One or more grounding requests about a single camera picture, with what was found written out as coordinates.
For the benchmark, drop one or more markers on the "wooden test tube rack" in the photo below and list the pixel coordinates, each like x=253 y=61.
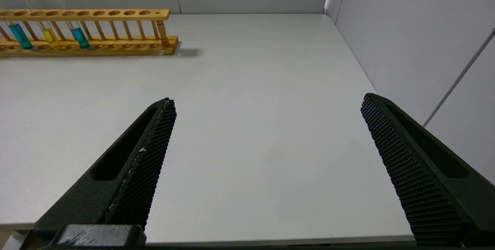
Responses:
x=162 y=49

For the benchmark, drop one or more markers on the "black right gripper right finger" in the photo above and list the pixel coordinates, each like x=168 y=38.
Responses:
x=425 y=180

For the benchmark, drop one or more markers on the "glass test tube blue pigment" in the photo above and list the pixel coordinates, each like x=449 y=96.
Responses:
x=21 y=37
x=80 y=37

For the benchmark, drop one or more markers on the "glass test tube yellow pigment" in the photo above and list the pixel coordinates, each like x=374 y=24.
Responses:
x=51 y=38

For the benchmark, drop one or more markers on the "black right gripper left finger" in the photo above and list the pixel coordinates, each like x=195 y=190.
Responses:
x=131 y=180

